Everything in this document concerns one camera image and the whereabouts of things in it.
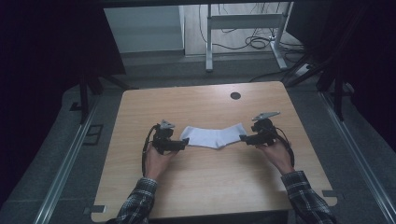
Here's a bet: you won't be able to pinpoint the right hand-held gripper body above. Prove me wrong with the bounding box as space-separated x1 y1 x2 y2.
251 111 281 147

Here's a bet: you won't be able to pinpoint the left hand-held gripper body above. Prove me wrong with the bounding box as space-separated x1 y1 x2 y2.
151 119 176 155

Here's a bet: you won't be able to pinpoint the white sock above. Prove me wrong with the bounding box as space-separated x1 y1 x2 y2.
179 122 248 150

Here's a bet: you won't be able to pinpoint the person's right hand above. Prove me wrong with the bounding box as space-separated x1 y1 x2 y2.
257 138 295 175

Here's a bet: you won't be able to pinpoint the white power strip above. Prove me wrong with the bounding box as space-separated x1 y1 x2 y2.
293 63 313 77

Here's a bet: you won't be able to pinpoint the black metal stand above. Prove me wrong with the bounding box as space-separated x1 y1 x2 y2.
78 73 132 125
316 60 356 121

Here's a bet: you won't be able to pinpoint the white board panel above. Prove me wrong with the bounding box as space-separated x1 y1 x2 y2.
103 5 185 54

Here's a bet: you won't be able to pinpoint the dark curtain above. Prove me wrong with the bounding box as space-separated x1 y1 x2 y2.
0 0 127 206
285 0 396 153

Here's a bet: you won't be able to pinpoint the left hand-held gripper black cable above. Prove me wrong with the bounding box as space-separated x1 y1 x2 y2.
141 123 161 177

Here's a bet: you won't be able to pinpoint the hand-held gripper black cable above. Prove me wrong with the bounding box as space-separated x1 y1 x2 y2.
274 126 296 170
141 123 161 177

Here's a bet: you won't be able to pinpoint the right hand-held gripper black cable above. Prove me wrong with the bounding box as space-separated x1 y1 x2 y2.
274 126 296 170

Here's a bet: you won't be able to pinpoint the black floor outlet frame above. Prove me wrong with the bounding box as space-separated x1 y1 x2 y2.
82 123 105 147

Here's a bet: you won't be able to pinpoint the black floor cables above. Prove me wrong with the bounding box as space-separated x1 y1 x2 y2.
198 3 307 63

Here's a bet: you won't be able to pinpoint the aluminium floor rail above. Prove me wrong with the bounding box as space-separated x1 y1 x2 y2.
33 98 101 224
318 91 396 224

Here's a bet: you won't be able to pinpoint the white metal desk frame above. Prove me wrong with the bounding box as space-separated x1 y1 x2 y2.
205 2 294 74

